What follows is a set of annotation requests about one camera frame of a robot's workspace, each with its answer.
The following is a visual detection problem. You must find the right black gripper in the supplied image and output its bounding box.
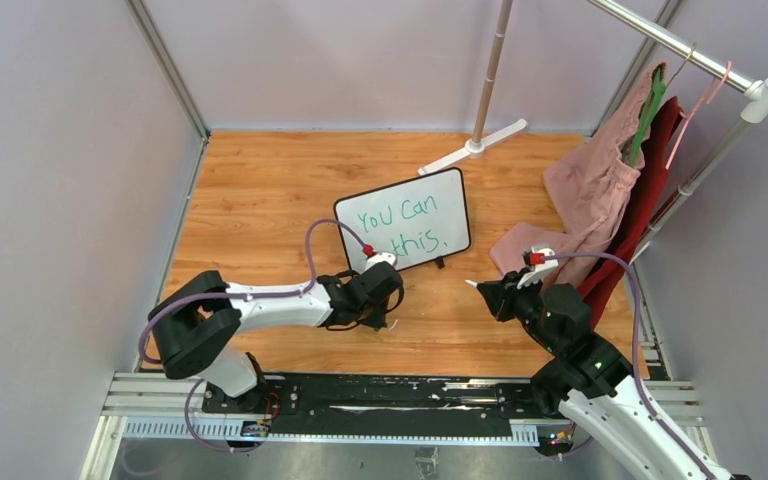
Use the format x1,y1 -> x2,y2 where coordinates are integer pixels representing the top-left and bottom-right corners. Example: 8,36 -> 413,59
478,266 -> 564,355

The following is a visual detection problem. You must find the small whiteboard black frame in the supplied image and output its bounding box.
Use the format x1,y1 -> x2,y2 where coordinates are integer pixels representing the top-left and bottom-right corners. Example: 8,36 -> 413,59
333,167 -> 472,271

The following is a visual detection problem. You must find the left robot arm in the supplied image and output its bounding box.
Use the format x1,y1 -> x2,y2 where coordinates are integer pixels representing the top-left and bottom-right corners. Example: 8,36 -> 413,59
147,261 -> 404,413

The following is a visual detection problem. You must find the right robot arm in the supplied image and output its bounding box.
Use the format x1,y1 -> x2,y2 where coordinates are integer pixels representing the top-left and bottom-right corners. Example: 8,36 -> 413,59
474,272 -> 734,479

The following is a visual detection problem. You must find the dark red garment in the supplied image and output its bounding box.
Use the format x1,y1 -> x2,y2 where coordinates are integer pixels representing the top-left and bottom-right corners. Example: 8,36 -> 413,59
578,96 -> 684,327

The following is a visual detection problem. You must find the pink garment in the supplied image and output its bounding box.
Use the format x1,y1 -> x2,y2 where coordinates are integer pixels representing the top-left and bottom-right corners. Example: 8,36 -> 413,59
490,62 -> 667,275

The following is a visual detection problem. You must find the green clothes hanger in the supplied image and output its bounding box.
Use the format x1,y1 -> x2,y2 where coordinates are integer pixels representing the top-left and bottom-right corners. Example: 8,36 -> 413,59
622,63 -> 667,167

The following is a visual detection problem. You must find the pink clothes hanger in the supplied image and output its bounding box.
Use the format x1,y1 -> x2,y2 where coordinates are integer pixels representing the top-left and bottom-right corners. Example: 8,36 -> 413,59
664,60 -> 733,171

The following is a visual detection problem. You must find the metal clothes rack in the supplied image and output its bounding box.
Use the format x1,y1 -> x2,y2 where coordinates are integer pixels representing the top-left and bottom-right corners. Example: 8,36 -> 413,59
418,1 -> 768,257

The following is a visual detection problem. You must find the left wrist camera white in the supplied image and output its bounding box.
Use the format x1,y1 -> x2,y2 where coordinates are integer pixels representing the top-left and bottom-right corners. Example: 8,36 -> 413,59
362,244 -> 398,270

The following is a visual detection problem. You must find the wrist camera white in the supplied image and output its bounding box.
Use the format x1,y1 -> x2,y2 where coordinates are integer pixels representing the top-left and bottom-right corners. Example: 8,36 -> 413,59
362,244 -> 398,270
517,244 -> 559,289

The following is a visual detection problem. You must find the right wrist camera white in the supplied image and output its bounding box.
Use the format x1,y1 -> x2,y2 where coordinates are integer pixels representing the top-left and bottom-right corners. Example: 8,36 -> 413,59
517,244 -> 559,289

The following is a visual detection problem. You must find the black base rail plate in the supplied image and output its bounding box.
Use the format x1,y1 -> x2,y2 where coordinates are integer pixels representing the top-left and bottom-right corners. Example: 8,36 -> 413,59
100,370 -> 697,458

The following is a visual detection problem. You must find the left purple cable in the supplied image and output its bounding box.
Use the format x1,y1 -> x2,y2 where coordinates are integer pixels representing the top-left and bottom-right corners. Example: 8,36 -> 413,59
118,218 -> 375,478

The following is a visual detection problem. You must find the purple cable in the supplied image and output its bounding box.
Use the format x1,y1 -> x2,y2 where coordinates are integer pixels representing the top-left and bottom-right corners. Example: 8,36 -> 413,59
118,218 -> 375,478
529,250 -> 717,480

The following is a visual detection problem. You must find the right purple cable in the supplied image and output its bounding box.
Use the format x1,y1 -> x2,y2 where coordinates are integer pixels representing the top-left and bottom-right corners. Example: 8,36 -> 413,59
529,250 -> 717,480

